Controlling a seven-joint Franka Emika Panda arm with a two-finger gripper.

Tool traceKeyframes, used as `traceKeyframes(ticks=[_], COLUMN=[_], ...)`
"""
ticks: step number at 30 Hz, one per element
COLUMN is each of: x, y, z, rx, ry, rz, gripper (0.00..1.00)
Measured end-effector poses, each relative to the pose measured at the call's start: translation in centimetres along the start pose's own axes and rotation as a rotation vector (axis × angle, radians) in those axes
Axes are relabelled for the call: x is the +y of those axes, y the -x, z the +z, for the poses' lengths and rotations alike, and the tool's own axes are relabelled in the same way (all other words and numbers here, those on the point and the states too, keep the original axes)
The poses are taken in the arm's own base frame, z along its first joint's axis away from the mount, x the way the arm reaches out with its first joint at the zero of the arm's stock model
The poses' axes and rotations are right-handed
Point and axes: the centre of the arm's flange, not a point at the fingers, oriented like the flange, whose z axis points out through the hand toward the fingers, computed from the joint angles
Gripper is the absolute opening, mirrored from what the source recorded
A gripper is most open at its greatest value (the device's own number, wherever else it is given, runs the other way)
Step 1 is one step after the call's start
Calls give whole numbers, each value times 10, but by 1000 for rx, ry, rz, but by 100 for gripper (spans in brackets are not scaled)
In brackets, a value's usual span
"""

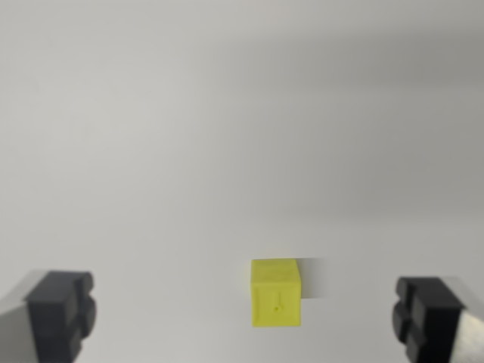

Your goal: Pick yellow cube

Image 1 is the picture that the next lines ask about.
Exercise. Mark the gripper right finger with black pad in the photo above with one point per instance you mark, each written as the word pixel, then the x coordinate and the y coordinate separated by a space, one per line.
pixel 431 321

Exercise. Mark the yellow cube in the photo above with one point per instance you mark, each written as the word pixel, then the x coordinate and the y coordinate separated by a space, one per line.
pixel 275 298

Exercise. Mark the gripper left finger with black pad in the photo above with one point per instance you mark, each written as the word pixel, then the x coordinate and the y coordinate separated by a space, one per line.
pixel 53 317

